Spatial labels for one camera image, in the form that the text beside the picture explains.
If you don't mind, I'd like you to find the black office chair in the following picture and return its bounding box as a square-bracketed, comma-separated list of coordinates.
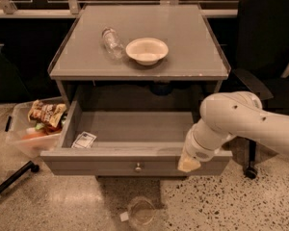
[224, 0, 289, 180]

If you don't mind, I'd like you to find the round metal drawer knob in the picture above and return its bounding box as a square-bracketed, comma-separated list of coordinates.
[134, 163, 143, 172]

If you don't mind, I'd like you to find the black chair leg with caster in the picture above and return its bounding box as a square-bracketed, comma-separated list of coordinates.
[0, 161, 39, 193]

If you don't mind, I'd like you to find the white paper packet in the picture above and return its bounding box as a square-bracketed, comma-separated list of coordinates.
[71, 132, 96, 148]

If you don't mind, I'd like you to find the grey top drawer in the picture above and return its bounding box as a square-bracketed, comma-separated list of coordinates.
[39, 82, 233, 178]

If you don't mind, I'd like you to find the metal window railing frame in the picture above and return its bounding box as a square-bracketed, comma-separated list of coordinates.
[0, 0, 239, 19]

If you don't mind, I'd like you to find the white bowl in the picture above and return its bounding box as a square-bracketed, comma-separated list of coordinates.
[125, 38, 169, 65]

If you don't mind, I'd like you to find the clear glass jar on floor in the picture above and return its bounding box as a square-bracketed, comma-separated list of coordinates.
[119, 196, 156, 226]

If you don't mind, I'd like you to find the clear plastic storage bin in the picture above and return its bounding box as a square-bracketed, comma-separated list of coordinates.
[6, 97, 67, 158]

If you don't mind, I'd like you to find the brown snack bag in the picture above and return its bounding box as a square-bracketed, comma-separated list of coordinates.
[27, 100, 66, 127]

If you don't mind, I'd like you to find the orange item in bin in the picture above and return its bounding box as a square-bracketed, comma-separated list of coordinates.
[22, 128, 46, 140]

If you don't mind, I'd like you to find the grey cabinet desk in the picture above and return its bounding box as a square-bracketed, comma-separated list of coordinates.
[50, 5, 230, 102]

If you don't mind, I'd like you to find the clear plastic bottle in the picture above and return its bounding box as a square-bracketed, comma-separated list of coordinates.
[102, 27, 124, 60]

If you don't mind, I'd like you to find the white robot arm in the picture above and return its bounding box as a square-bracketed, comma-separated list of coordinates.
[177, 91, 289, 172]

